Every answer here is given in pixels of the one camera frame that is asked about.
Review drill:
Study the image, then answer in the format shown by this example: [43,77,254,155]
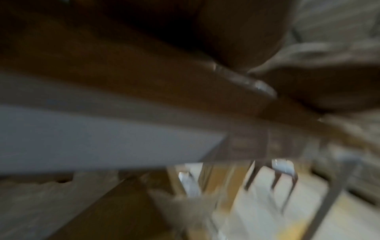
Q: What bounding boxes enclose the clear plastic wrap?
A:
[148,171,226,230]

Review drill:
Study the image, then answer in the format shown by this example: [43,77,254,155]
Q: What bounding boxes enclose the person's right hand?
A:
[248,41,380,114]

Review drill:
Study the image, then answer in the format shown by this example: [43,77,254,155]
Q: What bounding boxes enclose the small cardboard box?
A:
[197,161,255,212]

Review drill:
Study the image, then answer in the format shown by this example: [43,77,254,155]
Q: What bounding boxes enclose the brown wooden chair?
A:
[243,158,300,212]

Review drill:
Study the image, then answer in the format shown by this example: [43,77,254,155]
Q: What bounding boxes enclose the wooden table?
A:
[0,0,380,240]

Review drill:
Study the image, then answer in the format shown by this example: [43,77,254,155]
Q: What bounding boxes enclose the large open cardboard box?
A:
[0,164,250,240]

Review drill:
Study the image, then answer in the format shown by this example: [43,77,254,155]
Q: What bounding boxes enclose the person's left hand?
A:
[107,0,299,72]

